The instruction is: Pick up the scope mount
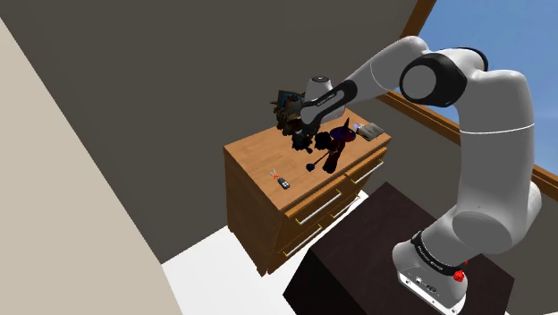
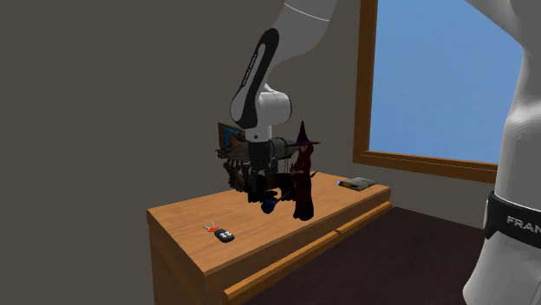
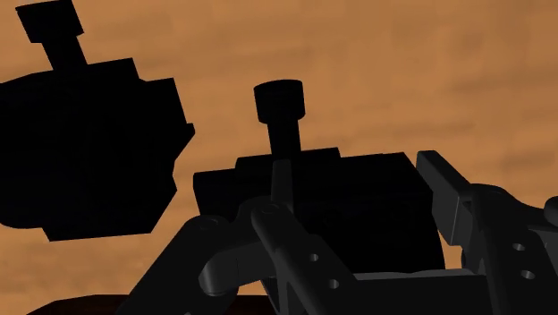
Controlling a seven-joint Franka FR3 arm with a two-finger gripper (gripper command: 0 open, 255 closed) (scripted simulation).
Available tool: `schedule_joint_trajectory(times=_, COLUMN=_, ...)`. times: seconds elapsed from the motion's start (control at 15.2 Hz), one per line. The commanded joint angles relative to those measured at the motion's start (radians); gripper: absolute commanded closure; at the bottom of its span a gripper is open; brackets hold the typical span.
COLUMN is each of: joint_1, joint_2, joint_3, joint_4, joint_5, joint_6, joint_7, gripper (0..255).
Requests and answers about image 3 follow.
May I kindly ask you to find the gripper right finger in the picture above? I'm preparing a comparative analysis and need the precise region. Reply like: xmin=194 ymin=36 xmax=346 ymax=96
xmin=415 ymin=149 xmax=558 ymax=315

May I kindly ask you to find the black block with knob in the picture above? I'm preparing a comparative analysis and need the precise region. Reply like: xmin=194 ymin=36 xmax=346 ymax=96
xmin=0 ymin=0 xmax=197 ymax=243
xmin=192 ymin=79 xmax=446 ymax=277

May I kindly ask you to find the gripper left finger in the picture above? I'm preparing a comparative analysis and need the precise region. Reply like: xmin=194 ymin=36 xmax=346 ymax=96
xmin=114 ymin=158 xmax=360 ymax=315

